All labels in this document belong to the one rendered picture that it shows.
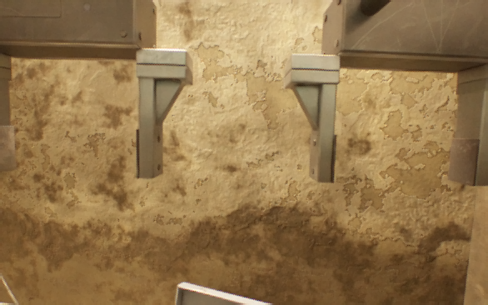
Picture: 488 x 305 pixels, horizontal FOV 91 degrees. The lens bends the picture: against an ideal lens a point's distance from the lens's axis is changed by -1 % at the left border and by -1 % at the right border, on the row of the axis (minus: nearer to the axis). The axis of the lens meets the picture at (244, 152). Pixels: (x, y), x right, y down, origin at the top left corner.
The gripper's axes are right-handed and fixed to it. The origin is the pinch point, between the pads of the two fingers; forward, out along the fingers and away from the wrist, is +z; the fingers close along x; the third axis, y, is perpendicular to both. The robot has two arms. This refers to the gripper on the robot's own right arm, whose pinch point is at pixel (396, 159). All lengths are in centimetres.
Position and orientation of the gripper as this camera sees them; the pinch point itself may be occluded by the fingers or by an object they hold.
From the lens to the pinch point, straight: 25.4
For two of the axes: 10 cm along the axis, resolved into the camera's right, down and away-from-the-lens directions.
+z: -0.3, 10.0, 0.9
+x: 10.0, 0.3, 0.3
